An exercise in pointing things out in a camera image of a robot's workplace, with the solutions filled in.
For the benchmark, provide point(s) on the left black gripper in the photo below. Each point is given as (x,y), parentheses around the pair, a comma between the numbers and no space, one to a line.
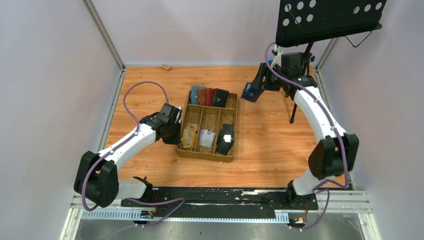
(174,136)

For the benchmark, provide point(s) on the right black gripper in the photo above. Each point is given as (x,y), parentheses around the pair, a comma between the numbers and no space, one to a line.
(262,76)

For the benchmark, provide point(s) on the dark blue card holder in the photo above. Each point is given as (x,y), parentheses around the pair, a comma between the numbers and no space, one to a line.
(251,93)

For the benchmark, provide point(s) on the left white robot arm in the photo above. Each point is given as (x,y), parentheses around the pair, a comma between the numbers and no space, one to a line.
(97,176)

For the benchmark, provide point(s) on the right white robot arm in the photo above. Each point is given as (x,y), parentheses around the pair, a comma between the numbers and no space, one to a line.
(335,152)

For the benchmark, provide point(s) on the gold cards pile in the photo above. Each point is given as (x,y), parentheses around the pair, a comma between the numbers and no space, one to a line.
(190,136)

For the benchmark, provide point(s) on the teal card holder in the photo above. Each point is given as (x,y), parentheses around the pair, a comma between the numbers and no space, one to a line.
(193,94)

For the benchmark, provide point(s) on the brown card holder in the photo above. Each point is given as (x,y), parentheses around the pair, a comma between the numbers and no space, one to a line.
(201,96)

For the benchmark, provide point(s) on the white cards pile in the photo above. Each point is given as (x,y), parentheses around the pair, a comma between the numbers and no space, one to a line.
(206,138)

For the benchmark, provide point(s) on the red card holder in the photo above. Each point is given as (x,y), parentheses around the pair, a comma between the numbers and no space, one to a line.
(209,96)

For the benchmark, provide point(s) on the black card holder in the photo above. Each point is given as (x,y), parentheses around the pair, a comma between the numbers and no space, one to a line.
(219,98)

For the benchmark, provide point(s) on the black cards pile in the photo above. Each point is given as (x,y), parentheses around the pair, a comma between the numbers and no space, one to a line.
(225,139)

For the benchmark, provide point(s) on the woven wicker tray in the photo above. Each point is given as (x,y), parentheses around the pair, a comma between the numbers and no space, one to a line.
(210,118)

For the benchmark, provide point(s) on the small wooden block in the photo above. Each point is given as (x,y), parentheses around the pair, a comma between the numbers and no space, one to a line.
(166,67)

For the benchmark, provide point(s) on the black music stand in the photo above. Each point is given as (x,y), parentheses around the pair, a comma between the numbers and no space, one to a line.
(305,22)

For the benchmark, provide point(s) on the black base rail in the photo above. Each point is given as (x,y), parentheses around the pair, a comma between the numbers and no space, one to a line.
(273,198)

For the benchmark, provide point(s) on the white slotted cable duct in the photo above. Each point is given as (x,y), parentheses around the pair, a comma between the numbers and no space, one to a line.
(194,213)

